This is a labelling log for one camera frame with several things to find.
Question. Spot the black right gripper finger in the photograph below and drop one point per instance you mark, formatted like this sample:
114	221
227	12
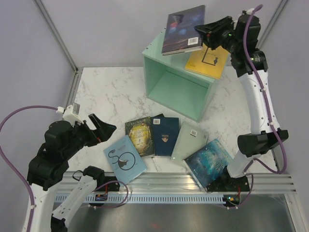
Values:
206	28
207	39

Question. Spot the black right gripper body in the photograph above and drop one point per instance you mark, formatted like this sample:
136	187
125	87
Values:
223	35

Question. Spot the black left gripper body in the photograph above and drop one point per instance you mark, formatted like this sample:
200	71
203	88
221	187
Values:
82	134

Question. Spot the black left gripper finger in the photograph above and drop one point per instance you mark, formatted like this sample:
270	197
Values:
103	132
96	121

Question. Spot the dark purple galaxy book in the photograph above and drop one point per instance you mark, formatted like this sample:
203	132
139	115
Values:
180	35

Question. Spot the light blue SO book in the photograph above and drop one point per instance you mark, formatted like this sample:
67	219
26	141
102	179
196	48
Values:
125	161

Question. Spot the pale green book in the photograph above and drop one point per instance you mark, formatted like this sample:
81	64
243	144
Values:
190	140

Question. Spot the teal ocean cover book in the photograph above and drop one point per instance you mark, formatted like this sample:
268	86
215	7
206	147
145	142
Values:
207	164

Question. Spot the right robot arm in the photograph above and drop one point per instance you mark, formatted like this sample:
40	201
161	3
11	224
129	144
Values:
240	40

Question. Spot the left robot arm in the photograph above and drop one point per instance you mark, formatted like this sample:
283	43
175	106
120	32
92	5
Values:
63	140

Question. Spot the yellow book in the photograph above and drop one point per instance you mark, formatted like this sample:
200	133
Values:
207	62

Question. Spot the green forest cover book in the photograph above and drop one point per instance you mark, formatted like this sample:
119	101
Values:
140	133

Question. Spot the mint green open cabinet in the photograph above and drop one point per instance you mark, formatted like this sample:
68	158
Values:
169	84

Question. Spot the navy blue book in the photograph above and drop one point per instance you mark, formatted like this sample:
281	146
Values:
165	133

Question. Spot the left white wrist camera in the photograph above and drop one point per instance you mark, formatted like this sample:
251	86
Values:
71	113

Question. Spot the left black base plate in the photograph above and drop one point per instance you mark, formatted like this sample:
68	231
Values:
111	187

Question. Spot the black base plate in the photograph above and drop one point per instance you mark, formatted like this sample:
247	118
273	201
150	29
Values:
111	187
228	185

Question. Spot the right aluminium corner post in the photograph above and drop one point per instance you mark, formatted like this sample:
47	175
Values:
277	13

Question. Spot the aluminium corner post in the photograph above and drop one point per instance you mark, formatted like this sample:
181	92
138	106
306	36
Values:
277	13
55	33

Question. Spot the white slotted cable duct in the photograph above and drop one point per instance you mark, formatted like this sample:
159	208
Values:
156	198

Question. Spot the aluminium rail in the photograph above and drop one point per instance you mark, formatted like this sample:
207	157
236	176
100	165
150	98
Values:
185	183

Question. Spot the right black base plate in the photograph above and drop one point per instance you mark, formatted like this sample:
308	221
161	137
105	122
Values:
228	185

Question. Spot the left aluminium corner post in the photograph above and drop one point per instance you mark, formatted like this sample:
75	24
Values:
55	33

